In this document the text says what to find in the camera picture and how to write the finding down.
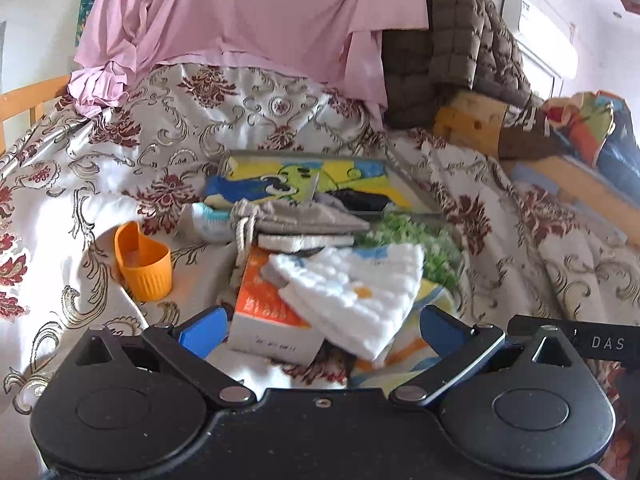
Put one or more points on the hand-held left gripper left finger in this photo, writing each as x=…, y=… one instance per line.
x=201, y=332

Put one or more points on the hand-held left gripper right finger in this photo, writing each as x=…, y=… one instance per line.
x=442, y=330

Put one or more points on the orange ribbed cup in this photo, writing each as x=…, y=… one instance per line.
x=147, y=275

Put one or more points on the white quilted cloth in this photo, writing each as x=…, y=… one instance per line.
x=350, y=300

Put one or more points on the white teal soft packet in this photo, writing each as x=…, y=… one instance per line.
x=210, y=225

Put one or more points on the grey tray with cartoon print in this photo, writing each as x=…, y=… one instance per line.
x=340, y=170

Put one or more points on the orange white box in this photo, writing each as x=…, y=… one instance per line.
x=260, y=310

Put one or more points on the grey white folded cloth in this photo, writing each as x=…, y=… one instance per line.
x=300, y=242

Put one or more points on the black cloth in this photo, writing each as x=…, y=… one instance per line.
x=360, y=200

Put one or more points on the light wooden board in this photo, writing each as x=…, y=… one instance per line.
x=575, y=180

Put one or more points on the colourful cartoon blanket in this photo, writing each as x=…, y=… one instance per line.
x=620, y=145

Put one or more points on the floral satin bedspread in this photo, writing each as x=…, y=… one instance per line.
x=75, y=170

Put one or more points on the yellow brown pillow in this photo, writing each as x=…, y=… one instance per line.
x=470, y=120

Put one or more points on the brown quilted blanket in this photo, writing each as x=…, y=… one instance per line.
x=450, y=60

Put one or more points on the white air conditioner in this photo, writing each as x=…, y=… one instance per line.
x=540, y=35

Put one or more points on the pink bed sheet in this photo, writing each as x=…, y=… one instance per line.
x=250, y=10

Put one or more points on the light wooden bed frame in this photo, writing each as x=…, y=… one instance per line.
x=30, y=95

